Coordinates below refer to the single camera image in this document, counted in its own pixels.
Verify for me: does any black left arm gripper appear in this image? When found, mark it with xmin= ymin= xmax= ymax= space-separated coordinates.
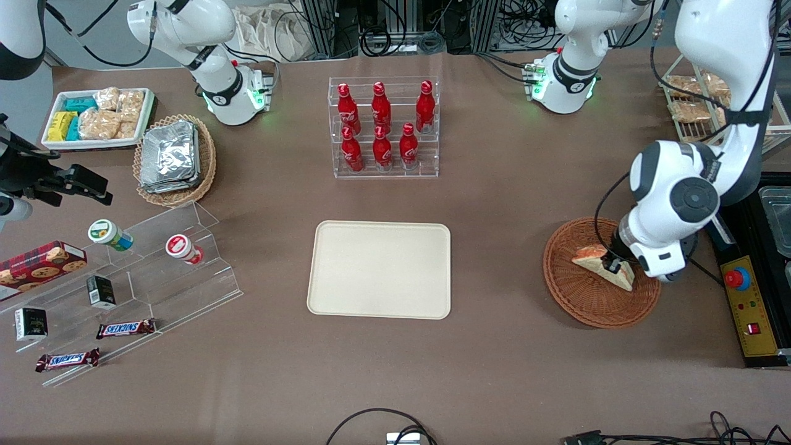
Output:
xmin=603 ymin=226 xmax=637 ymax=276

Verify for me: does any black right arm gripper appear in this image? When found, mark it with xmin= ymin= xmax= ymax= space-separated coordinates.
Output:
xmin=0 ymin=141 xmax=114 ymax=208

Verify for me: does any triangle sandwich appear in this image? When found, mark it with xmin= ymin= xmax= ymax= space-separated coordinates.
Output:
xmin=572 ymin=245 xmax=635 ymax=292

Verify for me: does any round brown wicker basket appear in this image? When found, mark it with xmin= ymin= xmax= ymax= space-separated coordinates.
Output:
xmin=543 ymin=217 xmax=662 ymax=329

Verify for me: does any oval tan wicker basket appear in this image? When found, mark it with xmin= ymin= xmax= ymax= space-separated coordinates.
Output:
xmin=132 ymin=114 xmax=218 ymax=208

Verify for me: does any cream plastic tray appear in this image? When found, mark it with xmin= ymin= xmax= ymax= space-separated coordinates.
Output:
xmin=307 ymin=221 xmax=452 ymax=320

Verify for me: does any white rectangular snack bin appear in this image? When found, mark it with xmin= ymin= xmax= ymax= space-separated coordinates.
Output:
xmin=41 ymin=87 xmax=156 ymax=151

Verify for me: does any green lid yoghurt cup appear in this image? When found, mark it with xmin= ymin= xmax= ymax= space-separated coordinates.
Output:
xmin=88 ymin=219 xmax=134 ymax=252

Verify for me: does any yellow snack packet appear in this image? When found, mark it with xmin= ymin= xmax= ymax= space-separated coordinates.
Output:
xmin=48 ymin=111 xmax=78 ymax=142

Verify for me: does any silver foil pouch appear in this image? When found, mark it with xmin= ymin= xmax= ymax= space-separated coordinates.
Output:
xmin=140 ymin=168 xmax=200 ymax=194
xmin=141 ymin=120 xmax=199 ymax=180

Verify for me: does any red plaid cookie box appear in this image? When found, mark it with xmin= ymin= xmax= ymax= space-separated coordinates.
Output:
xmin=0 ymin=240 xmax=88 ymax=302

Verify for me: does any small black box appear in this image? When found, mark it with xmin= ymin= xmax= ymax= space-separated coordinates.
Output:
xmin=14 ymin=307 xmax=49 ymax=342
xmin=86 ymin=275 xmax=117 ymax=310

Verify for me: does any blue and silver machine bar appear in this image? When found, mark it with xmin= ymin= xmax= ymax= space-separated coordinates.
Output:
xmin=706 ymin=213 xmax=737 ymax=251

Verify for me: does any red lid yoghurt cup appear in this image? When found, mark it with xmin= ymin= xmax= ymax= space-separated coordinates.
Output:
xmin=165 ymin=234 xmax=204 ymax=266

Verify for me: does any yellow control panel box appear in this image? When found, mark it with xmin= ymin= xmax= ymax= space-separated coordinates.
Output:
xmin=709 ymin=173 xmax=791 ymax=370

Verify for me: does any Snickers chocolate bar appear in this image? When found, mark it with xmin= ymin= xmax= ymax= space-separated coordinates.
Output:
xmin=96 ymin=318 xmax=157 ymax=340
xmin=35 ymin=348 xmax=101 ymax=373

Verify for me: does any clear acrylic stepped display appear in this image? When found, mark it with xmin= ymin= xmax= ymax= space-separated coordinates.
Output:
xmin=0 ymin=200 xmax=243 ymax=388

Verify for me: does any clear plastic container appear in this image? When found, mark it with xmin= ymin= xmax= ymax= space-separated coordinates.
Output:
xmin=758 ymin=185 xmax=791 ymax=259

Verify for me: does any red cola bottle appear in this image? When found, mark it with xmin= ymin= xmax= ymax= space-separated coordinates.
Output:
xmin=415 ymin=80 xmax=436 ymax=134
xmin=373 ymin=125 xmax=393 ymax=172
xmin=399 ymin=122 xmax=420 ymax=171
xmin=341 ymin=126 xmax=364 ymax=173
xmin=371 ymin=81 xmax=392 ymax=132
xmin=337 ymin=83 xmax=361 ymax=134

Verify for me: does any white cloth bag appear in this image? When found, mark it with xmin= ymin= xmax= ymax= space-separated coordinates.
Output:
xmin=234 ymin=5 xmax=310 ymax=62

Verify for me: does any clear acrylic bottle rack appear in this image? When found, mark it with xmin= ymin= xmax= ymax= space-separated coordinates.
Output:
xmin=328 ymin=76 xmax=441 ymax=180

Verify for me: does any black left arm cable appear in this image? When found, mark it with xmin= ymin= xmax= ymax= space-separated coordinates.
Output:
xmin=594 ymin=172 xmax=632 ymax=260

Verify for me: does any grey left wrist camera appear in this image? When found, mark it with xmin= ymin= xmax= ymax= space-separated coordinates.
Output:
xmin=638 ymin=243 xmax=688 ymax=284

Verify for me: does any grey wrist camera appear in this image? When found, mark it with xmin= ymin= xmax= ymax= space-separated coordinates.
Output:
xmin=638 ymin=243 xmax=688 ymax=284
xmin=0 ymin=193 xmax=33 ymax=233

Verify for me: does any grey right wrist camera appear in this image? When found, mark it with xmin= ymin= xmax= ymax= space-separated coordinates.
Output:
xmin=0 ymin=193 xmax=33 ymax=233

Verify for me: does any white wire basket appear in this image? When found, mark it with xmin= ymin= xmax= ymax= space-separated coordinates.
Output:
xmin=660 ymin=54 xmax=791 ymax=155

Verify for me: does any black cable with connector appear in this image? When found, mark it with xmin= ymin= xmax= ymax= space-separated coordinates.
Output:
xmin=562 ymin=410 xmax=791 ymax=445

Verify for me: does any black looped table cable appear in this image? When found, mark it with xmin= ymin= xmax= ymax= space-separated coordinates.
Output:
xmin=326 ymin=407 xmax=437 ymax=445

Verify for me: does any aluminium profile frame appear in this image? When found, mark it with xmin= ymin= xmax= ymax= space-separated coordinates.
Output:
xmin=301 ymin=0 xmax=365 ymax=61

